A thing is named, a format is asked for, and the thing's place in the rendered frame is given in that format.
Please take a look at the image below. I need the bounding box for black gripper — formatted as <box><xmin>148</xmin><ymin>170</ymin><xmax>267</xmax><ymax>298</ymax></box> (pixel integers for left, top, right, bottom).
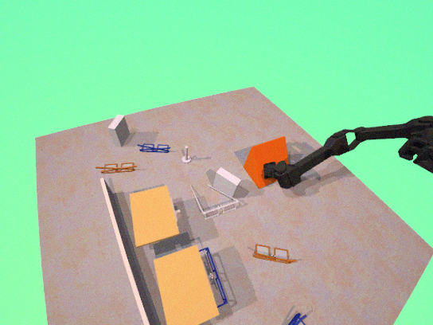
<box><xmin>398</xmin><ymin>136</ymin><xmax>433</xmax><ymax>174</ymax></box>

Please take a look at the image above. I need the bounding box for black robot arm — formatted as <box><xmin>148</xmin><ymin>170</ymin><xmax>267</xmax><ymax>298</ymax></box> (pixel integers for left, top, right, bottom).
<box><xmin>263</xmin><ymin>116</ymin><xmax>433</xmax><ymax>190</ymax></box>

